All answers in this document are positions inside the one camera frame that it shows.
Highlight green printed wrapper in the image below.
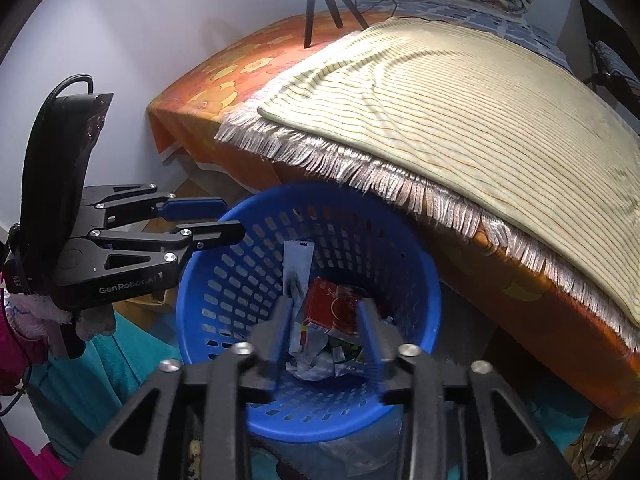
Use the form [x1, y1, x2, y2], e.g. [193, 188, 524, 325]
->
[327, 337, 364, 367]

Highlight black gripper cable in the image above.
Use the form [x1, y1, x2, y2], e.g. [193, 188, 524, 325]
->
[47, 74, 95, 106]

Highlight teal toothpaste tube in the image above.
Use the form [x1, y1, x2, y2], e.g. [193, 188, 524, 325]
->
[282, 240, 316, 303]

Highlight red cardboard box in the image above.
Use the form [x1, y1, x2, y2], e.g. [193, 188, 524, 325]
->
[300, 276, 381, 341]

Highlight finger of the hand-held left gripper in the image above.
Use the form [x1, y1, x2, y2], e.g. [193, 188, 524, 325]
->
[87, 220, 247, 276]
[80, 183, 227, 233]

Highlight white tissue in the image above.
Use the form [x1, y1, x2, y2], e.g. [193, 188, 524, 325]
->
[286, 345, 352, 382]

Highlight blue checked bedsheet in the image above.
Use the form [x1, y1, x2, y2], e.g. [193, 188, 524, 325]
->
[360, 0, 571, 68]

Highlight teal trousers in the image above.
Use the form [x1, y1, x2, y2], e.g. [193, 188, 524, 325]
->
[27, 305, 591, 480]

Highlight blue plastic basket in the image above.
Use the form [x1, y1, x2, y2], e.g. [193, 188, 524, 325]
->
[175, 182, 443, 443]

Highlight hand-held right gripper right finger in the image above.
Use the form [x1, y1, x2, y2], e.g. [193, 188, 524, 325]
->
[356, 297, 576, 480]

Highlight striped yellow blanket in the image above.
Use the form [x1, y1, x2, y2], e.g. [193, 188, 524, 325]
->
[215, 16, 640, 356]

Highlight person's left hand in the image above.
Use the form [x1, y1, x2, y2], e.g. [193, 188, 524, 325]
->
[7, 290, 117, 342]

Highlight striped cloth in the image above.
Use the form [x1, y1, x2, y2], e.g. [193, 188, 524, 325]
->
[592, 40, 640, 90]

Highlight orange floral bed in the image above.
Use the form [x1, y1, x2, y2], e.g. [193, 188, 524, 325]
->
[146, 12, 640, 418]

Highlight clear plastic bag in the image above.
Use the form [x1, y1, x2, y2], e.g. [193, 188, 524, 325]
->
[270, 422, 408, 479]

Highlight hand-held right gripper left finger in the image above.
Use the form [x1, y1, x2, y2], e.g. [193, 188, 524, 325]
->
[70, 296, 296, 480]

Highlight black tripod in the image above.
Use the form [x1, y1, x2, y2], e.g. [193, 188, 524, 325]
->
[295, 0, 370, 50]

